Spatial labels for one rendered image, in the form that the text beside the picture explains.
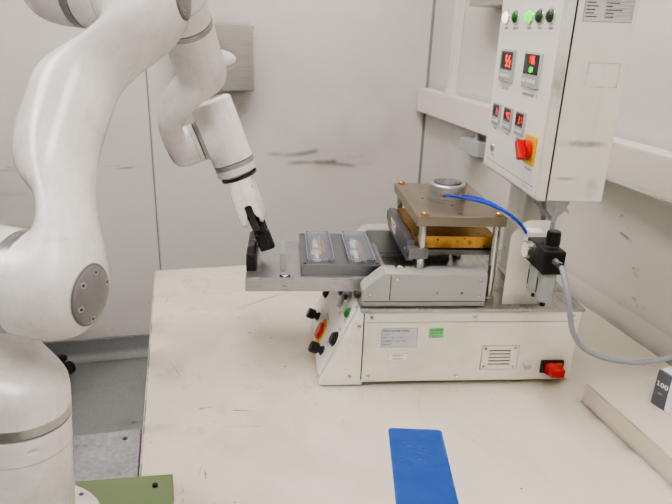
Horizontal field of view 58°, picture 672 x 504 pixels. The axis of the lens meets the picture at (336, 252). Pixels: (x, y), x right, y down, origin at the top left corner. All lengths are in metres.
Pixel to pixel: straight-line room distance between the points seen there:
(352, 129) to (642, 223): 1.46
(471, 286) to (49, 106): 0.82
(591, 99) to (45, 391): 0.99
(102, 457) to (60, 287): 0.52
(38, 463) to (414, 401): 0.71
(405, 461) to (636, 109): 1.03
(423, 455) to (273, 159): 1.80
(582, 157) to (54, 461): 0.99
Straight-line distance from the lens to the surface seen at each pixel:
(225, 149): 1.23
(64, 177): 0.75
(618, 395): 1.33
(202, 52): 1.08
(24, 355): 0.82
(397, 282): 1.19
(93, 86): 0.80
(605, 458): 1.23
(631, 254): 1.69
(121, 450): 1.16
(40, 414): 0.80
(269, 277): 1.23
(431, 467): 1.11
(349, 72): 2.70
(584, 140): 1.22
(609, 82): 1.22
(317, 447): 1.13
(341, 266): 1.23
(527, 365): 1.34
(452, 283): 1.22
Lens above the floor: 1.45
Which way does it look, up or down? 20 degrees down
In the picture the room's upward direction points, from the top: 2 degrees clockwise
